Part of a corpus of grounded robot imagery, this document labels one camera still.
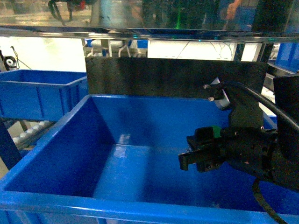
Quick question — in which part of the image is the black panel behind shelf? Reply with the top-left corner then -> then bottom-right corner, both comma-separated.
85,56 -> 269,98

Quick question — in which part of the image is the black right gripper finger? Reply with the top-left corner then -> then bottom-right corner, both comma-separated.
186,126 -> 217,152
178,149 -> 222,172

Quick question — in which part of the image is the green push button switch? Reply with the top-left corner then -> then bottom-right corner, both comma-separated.
212,126 -> 221,138

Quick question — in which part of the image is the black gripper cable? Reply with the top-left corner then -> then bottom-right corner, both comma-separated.
224,81 -> 299,224

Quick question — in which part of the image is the stainless steel shelf rail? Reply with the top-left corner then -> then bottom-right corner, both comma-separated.
0,0 -> 299,43

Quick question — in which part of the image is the blue bin far left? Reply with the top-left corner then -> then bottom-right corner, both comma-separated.
0,70 -> 88,121

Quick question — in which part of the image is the blue bin on left shelf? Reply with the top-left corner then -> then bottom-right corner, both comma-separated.
0,94 -> 299,224

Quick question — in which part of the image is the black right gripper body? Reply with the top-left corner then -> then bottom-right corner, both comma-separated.
220,127 -> 284,181

